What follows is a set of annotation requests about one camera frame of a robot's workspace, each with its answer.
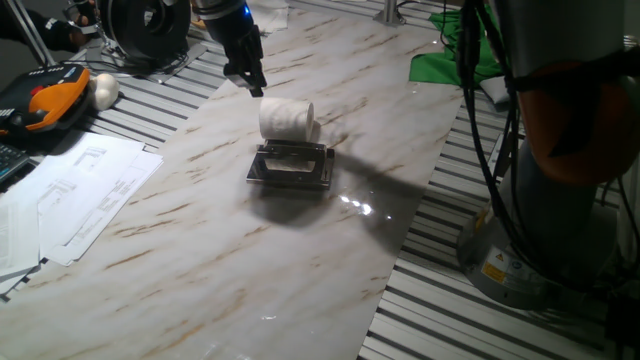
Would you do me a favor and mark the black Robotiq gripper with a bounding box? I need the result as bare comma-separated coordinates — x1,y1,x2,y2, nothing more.
204,7,268,98

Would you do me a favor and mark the person's hand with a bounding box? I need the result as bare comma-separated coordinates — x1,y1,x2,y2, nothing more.
60,12,100,51

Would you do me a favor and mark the grey metal plate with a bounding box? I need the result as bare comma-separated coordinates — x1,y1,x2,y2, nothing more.
74,38,209,85

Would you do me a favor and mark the shiny metal tray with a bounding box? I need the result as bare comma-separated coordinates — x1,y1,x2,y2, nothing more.
245,139,336,191

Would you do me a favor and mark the black filament spool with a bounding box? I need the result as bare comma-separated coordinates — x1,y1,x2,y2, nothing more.
97,0,193,64

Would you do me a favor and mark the marble pattern board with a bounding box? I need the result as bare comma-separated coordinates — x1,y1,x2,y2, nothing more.
0,7,467,360

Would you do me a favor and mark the white paper sheet with drawing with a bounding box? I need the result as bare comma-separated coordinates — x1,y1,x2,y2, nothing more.
43,149,165,268

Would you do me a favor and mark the large white paper sheet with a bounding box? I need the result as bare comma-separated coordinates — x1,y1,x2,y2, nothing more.
0,131,147,251

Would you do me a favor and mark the green cloth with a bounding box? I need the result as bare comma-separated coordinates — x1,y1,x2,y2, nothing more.
408,8,507,87

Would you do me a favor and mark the orange black teach pendant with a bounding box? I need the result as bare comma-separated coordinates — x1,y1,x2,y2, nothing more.
0,63,92,138

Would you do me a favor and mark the silver tripod stand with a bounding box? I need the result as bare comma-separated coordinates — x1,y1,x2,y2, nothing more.
4,0,126,69

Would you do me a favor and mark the light grey fabric piece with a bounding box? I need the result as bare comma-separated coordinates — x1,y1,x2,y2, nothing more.
479,74,512,106

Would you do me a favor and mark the black keyboard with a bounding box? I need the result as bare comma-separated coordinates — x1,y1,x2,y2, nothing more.
0,142,31,184

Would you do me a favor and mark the white printed text sheet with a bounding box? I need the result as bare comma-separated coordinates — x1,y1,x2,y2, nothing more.
0,198,42,281

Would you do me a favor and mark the short aluminium post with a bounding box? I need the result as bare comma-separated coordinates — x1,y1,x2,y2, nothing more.
372,0,408,28

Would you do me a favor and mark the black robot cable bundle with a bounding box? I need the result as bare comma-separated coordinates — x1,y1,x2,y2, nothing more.
457,0,640,301

